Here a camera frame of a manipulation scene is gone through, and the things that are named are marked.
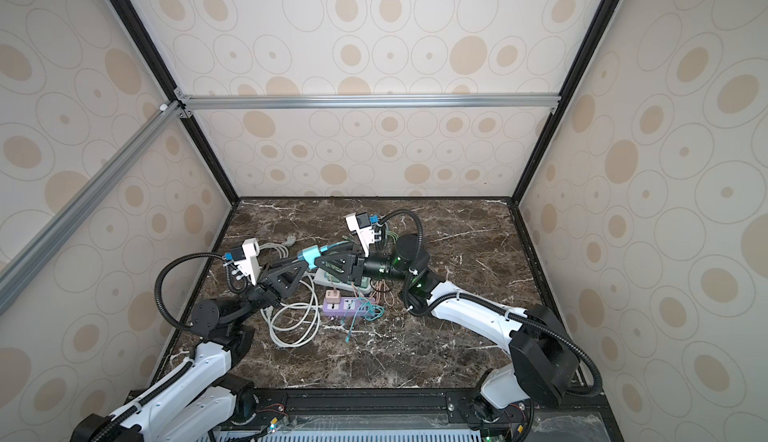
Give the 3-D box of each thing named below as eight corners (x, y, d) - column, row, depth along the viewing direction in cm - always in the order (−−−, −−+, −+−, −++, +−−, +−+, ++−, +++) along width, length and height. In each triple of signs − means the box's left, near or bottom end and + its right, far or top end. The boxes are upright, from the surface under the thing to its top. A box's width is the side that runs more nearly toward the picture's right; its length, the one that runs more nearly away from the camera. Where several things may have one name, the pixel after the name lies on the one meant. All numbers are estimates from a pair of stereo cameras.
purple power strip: (323, 316, 91) (319, 309, 86) (326, 301, 94) (323, 293, 90) (374, 321, 90) (374, 313, 86) (376, 305, 93) (376, 297, 89)
